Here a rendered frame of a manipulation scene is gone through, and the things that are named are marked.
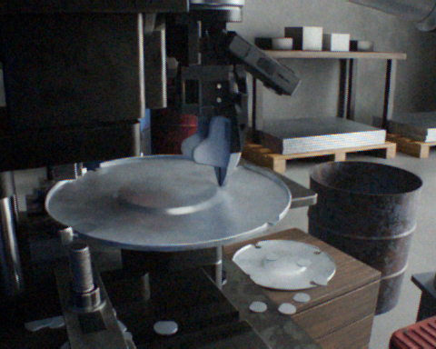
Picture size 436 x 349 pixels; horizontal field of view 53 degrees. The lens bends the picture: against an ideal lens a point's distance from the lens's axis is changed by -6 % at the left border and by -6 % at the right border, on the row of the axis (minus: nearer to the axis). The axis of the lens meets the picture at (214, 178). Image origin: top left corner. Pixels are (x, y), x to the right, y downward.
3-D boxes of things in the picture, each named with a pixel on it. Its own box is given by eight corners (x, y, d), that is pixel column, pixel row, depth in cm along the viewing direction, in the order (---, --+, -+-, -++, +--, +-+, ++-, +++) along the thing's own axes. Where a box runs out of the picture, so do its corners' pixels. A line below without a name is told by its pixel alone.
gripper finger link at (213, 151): (186, 190, 57) (185, 114, 54) (231, 184, 59) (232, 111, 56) (195, 197, 54) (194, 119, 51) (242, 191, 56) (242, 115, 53)
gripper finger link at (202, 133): (178, 182, 59) (176, 111, 57) (221, 176, 62) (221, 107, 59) (186, 189, 57) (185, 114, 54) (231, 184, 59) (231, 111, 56)
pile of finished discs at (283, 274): (291, 234, 147) (291, 233, 147) (356, 271, 124) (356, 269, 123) (213, 256, 133) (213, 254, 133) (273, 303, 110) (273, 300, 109)
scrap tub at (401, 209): (358, 257, 205) (370, 156, 191) (427, 302, 169) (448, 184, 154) (281, 278, 190) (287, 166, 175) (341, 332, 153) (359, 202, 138)
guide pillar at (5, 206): (24, 283, 44) (4, 147, 40) (24, 294, 42) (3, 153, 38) (2, 286, 43) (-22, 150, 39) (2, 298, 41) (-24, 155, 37)
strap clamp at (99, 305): (108, 301, 47) (98, 209, 44) (153, 413, 32) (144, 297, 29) (50, 312, 45) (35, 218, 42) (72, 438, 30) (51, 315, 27)
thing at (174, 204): (330, 188, 58) (330, 183, 58) (179, 287, 36) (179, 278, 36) (163, 149, 75) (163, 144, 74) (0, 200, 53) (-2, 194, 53)
